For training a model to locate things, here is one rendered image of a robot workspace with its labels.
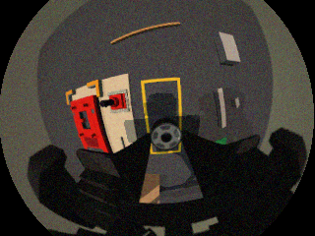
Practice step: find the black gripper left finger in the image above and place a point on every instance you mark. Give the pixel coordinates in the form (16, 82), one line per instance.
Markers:
(128, 165)

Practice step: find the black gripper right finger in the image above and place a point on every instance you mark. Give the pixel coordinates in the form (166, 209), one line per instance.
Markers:
(210, 159)

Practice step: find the long brown wooden rod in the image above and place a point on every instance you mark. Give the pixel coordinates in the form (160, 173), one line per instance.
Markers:
(143, 30)

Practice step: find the grey wheel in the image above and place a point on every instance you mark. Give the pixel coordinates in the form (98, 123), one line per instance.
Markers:
(165, 142)

